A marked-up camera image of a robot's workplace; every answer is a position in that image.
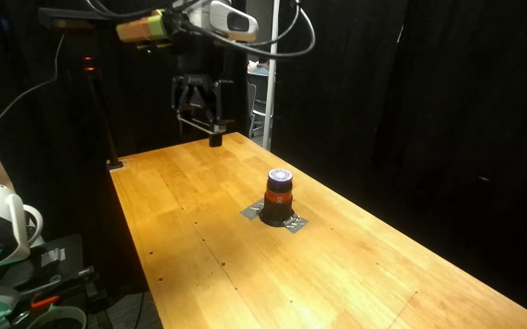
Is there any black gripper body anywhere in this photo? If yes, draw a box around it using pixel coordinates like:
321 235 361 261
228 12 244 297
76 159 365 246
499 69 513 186
171 34 217 87

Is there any red tape band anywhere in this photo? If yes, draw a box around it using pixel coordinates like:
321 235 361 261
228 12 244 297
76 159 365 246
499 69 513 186
263 188 294 206

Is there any dark brown plastic cup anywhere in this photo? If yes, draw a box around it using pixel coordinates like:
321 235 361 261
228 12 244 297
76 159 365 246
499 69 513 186
257 171 296 228

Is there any grey cluttered equipment rack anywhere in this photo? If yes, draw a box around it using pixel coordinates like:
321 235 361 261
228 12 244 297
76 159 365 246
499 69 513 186
244 54 268 142

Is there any white vertical pole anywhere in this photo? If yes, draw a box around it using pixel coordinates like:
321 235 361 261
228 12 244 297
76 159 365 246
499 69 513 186
261 0 281 151

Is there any black stand pole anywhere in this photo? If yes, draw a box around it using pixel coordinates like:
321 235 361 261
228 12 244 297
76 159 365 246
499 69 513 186
78 29 125 171

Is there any grey square coaster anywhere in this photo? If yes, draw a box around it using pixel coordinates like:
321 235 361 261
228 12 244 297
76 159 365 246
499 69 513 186
281 213 308 235

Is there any black equipment case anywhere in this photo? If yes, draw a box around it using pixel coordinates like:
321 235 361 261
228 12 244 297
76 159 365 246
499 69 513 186
3 232 102 308

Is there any tan wrist camera box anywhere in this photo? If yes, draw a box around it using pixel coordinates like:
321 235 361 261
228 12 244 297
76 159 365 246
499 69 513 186
114 9 175 45

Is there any grey duct tape piece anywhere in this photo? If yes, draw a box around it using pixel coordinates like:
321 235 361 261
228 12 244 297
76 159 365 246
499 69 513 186
239 199 266 221

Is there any black looping robot cable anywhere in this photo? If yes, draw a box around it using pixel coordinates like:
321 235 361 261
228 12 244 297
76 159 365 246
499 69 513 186
83 0 318 60

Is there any black camera on stand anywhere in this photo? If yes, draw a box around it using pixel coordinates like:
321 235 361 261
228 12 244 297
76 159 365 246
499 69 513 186
36 5 113 32

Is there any thin grey camera cable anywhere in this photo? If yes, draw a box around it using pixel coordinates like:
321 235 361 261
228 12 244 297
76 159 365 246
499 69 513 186
0 32 67 148

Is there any orange handled tool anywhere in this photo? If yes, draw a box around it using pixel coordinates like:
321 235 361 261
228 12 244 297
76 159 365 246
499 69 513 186
27 292 61 310

